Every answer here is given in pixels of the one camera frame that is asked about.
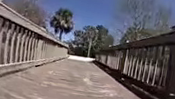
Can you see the pale gravel path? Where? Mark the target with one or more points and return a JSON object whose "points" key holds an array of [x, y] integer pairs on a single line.
{"points": [[81, 58]]}

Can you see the wooden boardwalk deck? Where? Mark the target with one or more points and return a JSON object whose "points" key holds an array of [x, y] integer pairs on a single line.
{"points": [[69, 86]]}

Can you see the palm tree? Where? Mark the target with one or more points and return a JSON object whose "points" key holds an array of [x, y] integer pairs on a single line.
{"points": [[62, 21]]}

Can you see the group of green trees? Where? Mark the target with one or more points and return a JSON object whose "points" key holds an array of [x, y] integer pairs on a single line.
{"points": [[92, 41]]}

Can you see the weathered wooden railing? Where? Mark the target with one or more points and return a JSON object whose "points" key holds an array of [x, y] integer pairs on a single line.
{"points": [[12, 45], [160, 63]]}

